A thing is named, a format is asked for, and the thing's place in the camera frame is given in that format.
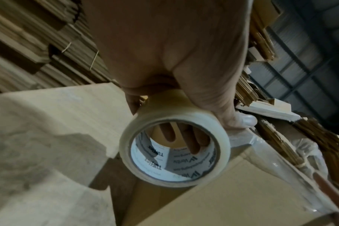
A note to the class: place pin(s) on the person's left hand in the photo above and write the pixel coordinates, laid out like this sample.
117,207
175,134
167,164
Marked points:
169,44

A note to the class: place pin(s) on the person's right hand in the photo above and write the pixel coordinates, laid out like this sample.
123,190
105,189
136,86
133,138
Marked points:
334,194

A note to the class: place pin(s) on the clear tape roll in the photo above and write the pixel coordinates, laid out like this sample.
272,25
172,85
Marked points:
180,114

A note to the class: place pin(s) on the brown cardboard box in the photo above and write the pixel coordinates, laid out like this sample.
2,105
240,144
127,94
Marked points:
242,198

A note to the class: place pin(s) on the stacks of flat cardboard bundles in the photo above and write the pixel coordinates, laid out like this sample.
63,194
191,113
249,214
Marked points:
35,39

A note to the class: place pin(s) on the pale flat board bundle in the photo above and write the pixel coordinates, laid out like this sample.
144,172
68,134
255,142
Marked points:
270,110

